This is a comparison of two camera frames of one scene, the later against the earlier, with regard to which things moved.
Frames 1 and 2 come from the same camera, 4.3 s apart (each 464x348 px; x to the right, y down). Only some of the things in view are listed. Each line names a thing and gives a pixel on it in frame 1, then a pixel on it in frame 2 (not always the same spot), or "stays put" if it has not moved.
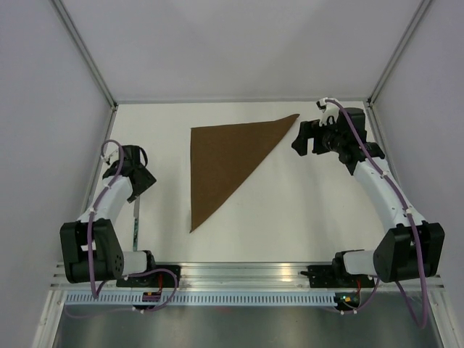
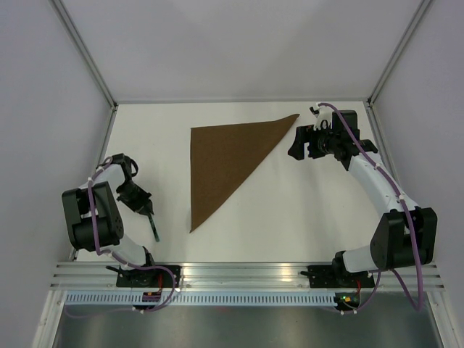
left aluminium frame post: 85,53 stays put
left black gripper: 147,181 to 143,203
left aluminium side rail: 98,167 stays put
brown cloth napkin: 222,156 stays put
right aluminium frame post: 421,11 stays put
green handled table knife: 136,202 to 156,234
